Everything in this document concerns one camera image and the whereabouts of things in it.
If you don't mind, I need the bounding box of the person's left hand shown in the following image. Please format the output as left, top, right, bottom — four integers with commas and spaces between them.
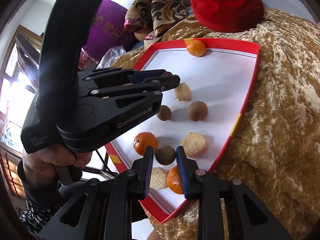
22, 142, 93, 180

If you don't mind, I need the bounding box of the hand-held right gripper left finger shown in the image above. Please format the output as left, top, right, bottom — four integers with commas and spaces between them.
37, 145, 155, 240

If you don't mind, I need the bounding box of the brown floral patterned cloth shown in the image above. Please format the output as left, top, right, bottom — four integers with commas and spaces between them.
124, 0, 188, 42

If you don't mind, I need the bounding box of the metal frame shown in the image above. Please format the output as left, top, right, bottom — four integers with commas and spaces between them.
81, 148, 119, 180

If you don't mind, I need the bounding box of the purple pillow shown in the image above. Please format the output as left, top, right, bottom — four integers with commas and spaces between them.
81, 0, 139, 60

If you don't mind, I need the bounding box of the beige cake piece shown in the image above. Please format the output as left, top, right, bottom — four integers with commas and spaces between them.
149, 167, 169, 190
179, 132, 209, 158
174, 82, 192, 102

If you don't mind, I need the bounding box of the red drawstring bag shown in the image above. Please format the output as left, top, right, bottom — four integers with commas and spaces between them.
189, 0, 264, 33

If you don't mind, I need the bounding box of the clear plastic bag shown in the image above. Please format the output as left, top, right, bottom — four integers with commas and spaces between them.
96, 45, 127, 69

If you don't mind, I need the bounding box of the wooden window frame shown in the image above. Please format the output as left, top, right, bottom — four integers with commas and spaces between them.
0, 24, 43, 160

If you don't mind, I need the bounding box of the orange mandarin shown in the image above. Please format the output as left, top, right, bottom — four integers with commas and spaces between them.
166, 165, 184, 195
133, 132, 158, 156
186, 39, 206, 57

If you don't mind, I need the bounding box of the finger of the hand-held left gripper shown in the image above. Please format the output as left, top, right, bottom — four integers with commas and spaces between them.
90, 74, 181, 98
77, 69, 173, 88

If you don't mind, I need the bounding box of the brown kiwi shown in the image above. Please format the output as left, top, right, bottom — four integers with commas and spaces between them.
187, 101, 208, 122
156, 105, 172, 121
155, 144, 177, 166

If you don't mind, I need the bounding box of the person's left forearm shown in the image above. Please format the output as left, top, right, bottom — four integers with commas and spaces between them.
17, 160, 67, 233

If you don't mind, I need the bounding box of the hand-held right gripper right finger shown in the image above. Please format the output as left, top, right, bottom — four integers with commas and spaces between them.
176, 145, 293, 240

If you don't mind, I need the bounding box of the red-rimmed white tray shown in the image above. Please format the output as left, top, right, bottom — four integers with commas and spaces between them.
104, 38, 261, 224

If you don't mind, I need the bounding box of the golden velvet blanket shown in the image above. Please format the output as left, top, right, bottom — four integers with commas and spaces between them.
110, 7, 320, 240

